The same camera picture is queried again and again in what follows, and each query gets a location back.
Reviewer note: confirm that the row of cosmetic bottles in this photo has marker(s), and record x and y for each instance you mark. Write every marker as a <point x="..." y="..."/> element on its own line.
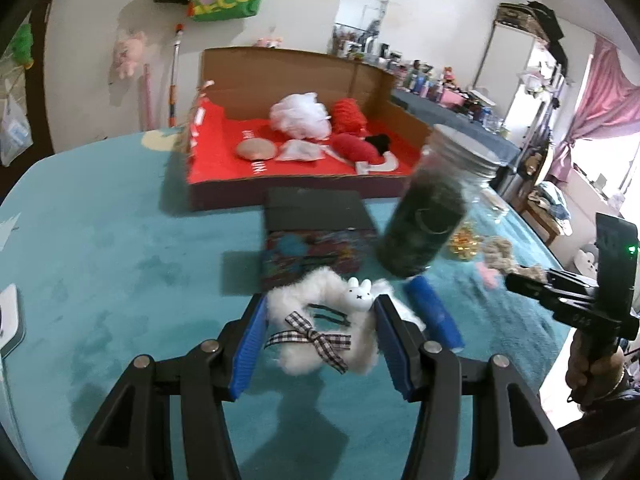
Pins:
<point x="415" y="72"/>

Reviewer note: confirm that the table with grey cloth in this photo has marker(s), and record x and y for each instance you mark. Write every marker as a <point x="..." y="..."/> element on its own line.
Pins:
<point x="465" y="127"/>

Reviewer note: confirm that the person's right forearm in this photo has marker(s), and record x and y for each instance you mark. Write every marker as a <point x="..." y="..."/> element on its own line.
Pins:
<point x="610" y="435"/>

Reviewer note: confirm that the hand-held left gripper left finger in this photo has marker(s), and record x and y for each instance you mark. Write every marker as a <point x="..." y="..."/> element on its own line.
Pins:
<point x="247" y="350"/>

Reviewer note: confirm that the beige plush toy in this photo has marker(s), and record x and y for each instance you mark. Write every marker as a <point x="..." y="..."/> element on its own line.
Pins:
<point x="500" y="252"/>

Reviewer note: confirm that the white flat device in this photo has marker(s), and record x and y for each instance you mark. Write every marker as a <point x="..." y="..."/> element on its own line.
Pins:
<point x="11" y="320"/>

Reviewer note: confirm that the dark colourful printed box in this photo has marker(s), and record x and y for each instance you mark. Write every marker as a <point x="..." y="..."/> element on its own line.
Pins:
<point x="315" y="230"/>

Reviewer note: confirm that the red knitted pouch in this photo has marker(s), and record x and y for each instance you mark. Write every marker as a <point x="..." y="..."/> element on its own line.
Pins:
<point x="352" y="149"/>

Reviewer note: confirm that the small pink hair accessory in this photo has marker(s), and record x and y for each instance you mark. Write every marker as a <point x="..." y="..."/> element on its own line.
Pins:
<point x="488" y="275"/>

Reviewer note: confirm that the green plush toy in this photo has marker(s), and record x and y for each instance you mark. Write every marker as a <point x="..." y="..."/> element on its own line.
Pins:
<point x="22" y="45"/>

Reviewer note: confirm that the orange and white stick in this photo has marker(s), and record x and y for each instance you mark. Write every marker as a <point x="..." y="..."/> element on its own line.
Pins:
<point x="175" y="75"/>

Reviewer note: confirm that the cardboard box red inside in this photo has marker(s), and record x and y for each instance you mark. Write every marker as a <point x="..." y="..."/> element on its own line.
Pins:
<point x="220" y="160"/>

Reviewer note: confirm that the grey plush toy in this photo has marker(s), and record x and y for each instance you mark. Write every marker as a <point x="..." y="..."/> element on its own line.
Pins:
<point x="587" y="258"/>

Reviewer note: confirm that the pink plush toy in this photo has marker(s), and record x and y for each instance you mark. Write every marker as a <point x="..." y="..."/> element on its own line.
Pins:
<point x="127" y="52"/>

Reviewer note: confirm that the wooden chair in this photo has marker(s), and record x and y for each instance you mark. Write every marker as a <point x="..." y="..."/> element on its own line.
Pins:
<point x="542" y="220"/>

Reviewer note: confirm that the black fuzzy scrunchie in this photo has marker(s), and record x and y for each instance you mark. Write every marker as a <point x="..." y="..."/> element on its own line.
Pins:
<point x="379" y="141"/>

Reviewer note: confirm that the person's right hand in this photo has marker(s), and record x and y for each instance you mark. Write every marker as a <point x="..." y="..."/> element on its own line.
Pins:
<point x="575" y="370"/>

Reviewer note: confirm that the white mesh bath pouf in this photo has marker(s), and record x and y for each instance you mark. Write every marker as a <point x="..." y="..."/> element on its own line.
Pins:
<point x="300" y="115"/>

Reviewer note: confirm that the teal plush blanket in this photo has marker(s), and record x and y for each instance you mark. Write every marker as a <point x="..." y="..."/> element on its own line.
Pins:
<point x="125" y="260"/>

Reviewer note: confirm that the wall mirror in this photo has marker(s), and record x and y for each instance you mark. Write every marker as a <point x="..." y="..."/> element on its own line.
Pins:
<point x="367" y="5"/>

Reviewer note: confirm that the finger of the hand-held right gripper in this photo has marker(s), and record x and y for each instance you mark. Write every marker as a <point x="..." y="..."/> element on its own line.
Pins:
<point x="530" y="287"/>

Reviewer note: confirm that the clear hanging plastic bag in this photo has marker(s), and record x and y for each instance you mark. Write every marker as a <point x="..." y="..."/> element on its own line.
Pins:
<point x="12" y="135"/>

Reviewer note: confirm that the brown door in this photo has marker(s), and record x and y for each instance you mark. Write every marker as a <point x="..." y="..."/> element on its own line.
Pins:
<point x="42" y="110"/>

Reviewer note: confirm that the blue cloth roll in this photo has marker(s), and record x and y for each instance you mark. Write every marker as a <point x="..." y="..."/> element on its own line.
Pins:
<point x="435" y="312"/>

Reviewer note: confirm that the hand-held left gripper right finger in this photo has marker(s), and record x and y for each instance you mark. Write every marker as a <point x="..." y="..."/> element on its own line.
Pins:
<point x="395" y="350"/>

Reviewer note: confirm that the pink curtain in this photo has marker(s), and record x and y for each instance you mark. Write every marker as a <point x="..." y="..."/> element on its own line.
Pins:
<point x="610" y="105"/>

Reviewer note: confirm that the dark bag on cabinet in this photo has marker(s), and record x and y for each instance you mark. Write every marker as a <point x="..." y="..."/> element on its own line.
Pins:
<point x="535" y="22"/>

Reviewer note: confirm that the pink box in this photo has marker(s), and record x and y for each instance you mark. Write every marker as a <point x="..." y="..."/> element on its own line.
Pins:
<point x="451" y="98"/>

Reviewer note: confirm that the large glass jar dried leaves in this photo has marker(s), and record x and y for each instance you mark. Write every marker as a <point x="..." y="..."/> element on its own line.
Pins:
<point x="425" y="220"/>

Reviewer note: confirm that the beige powder puff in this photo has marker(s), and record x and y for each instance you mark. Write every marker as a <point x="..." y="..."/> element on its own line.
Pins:
<point x="256" y="150"/>

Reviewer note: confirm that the white fluffy bunny scrunchie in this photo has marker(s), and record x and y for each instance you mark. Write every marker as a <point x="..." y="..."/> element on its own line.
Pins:
<point x="320" y="290"/>

